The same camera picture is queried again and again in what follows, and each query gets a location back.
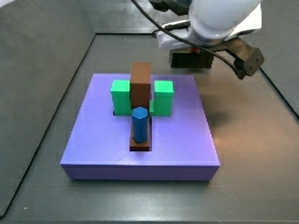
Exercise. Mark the red peg object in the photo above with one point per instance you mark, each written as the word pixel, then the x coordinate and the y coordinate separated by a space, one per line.
pixel 195 50

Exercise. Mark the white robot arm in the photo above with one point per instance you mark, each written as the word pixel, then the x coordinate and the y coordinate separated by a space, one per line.
pixel 216 20

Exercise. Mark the purple base board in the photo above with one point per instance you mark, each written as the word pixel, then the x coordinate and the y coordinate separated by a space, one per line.
pixel 183 153

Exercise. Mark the brown upright block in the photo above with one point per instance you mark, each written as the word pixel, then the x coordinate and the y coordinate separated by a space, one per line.
pixel 140 95

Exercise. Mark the green left block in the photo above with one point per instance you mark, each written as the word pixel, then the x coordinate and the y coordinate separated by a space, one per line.
pixel 120 97

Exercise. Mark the green block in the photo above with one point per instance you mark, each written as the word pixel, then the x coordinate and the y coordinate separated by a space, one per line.
pixel 161 103
pixel 120 97

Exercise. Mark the green right block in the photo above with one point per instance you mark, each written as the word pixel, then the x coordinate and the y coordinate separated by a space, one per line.
pixel 161 103

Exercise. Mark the blue hexagonal peg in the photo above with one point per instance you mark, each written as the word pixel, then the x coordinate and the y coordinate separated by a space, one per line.
pixel 139 119

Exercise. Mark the black angle bracket holder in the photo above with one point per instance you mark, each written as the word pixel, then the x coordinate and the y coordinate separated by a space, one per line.
pixel 181 58

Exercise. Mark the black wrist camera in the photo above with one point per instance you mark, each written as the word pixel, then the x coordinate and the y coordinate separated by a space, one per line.
pixel 248 57

